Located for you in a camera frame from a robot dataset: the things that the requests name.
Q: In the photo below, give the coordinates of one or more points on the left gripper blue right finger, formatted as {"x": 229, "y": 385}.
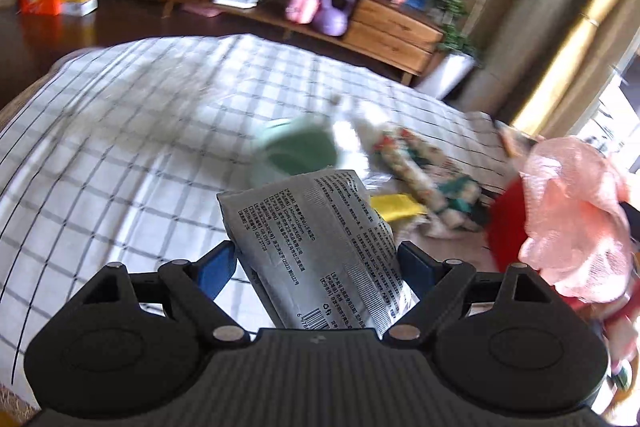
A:
{"x": 440, "y": 286}

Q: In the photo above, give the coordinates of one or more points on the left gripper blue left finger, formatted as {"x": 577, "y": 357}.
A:
{"x": 192, "y": 287}

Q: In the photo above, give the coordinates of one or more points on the Christmas print fabric bag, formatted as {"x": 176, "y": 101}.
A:
{"x": 434, "y": 179}

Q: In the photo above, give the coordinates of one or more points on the yellow cloth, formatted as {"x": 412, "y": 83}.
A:
{"x": 394, "y": 207}

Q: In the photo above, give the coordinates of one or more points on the red cardboard box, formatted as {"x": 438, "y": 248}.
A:
{"x": 505, "y": 237}

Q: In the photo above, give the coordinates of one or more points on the grey printed plastic packet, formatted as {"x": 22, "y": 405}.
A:
{"x": 317, "y": 253}

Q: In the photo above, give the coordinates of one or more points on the white checkered tablecloth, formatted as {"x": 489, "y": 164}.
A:
{"x": 121, "y": 153}

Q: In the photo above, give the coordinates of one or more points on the mint green ceramic mug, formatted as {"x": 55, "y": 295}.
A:
{"x": 288, "y": 147}

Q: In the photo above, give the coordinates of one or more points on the purple kettlebell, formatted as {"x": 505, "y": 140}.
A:
{"x": 332, "y": 18}

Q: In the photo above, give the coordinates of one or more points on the pink toy case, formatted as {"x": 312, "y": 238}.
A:
{"x": 302, "y": 12}

